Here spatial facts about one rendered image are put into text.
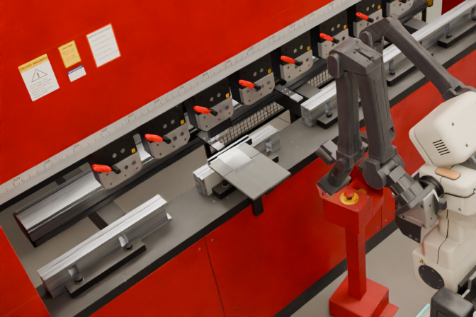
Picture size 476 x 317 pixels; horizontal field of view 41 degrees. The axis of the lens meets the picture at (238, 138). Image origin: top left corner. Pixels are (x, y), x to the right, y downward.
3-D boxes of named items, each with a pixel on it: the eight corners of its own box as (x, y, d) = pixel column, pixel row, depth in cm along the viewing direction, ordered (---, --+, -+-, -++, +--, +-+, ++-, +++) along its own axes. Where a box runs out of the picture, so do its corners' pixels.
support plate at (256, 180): (253, 200, 221) (253, 199, 220) (209, 167, 238) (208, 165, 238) (291, 175, 229) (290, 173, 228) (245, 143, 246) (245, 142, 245)
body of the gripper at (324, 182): (316, 183, 211) (322, 173, 205) (336, 167, 216) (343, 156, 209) (330, 197, 209) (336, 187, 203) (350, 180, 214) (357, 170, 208)
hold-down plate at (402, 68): (389, 86, 281) (389, 81, 279) (380, 82, 284) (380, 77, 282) (433, 58, 293) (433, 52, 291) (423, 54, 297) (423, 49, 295)
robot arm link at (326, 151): (346, 165, 194) (363, 151, 198) (319, 140, 197) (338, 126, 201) (334, 183, 204) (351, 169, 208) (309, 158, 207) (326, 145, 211)
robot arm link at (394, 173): (399, 187, 182) (410, 177, 184) (375, 159, 183) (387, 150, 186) (383, 196, 190) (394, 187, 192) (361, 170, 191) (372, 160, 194)
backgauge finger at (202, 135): (210, 159, 243) (207, 149, 240) (173, 131, 260) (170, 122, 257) (234, 144, 248) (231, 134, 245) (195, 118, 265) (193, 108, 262)
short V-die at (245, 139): (212, 169, 240) (211, 163, 239) (207, 165, 242) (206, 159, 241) (252, 143, 249) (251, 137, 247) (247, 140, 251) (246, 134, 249)
